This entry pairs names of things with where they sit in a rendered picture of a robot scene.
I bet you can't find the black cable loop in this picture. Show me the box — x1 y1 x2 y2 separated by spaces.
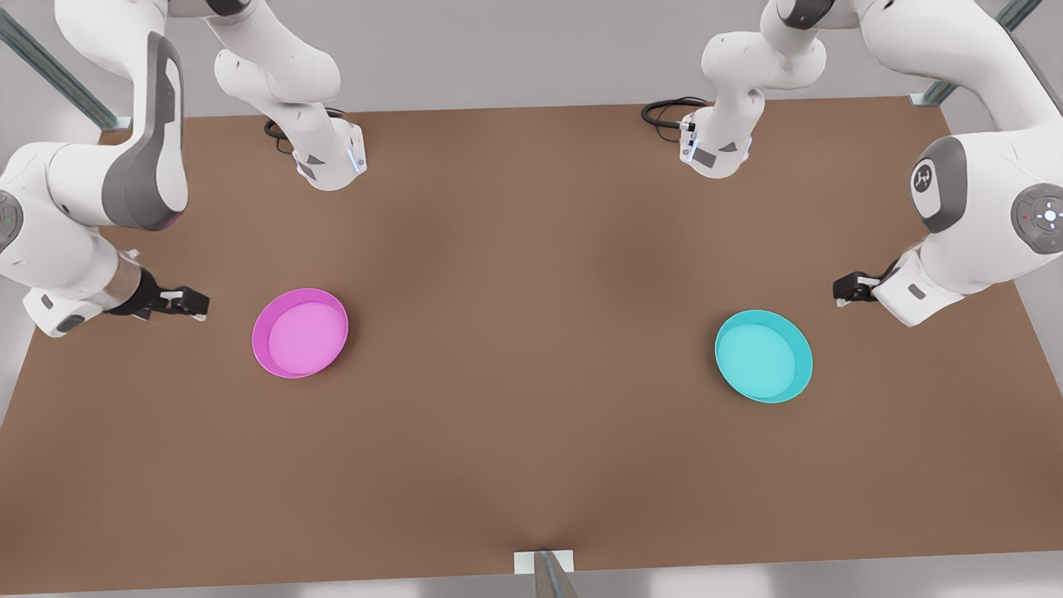
264 107 346 155
641 97 711 145

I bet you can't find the pink plate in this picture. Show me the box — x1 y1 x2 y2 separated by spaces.
252 288 350 380

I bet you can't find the blue plate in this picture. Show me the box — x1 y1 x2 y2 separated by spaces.
714 310 814 404

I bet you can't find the silver frame post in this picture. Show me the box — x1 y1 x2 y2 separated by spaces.
909 0 1044 108
513 548 580 598
0 7 133 132

